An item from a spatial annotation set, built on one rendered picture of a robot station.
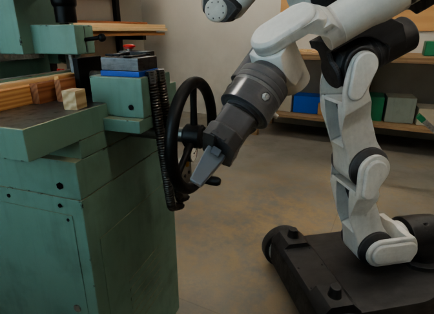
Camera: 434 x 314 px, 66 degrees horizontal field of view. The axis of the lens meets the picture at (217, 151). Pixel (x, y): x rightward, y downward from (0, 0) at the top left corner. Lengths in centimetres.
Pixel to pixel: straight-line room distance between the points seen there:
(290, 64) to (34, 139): 46
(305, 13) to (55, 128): 48
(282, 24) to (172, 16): 410
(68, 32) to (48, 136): 33
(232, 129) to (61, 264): 61
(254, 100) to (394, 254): 105
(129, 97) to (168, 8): 393
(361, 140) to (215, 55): 333
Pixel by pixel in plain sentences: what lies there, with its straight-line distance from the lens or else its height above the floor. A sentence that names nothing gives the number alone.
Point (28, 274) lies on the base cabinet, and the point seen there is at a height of 46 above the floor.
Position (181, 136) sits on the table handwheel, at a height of 81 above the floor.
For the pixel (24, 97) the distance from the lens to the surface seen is 86.
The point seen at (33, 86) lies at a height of 94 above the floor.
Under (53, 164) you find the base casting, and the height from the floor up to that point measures 79.
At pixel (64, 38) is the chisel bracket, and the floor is 104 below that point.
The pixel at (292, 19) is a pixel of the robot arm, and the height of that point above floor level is 107.
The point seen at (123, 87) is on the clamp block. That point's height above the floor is 94.
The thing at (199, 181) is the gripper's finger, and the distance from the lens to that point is 50.
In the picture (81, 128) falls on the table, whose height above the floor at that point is 86.
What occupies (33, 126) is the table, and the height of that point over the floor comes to 90.
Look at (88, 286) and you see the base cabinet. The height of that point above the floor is 48.
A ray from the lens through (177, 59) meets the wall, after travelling 462.
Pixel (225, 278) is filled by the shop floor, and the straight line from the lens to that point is 162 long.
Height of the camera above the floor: 106
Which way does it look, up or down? 20 degrees down
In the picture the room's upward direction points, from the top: straight up
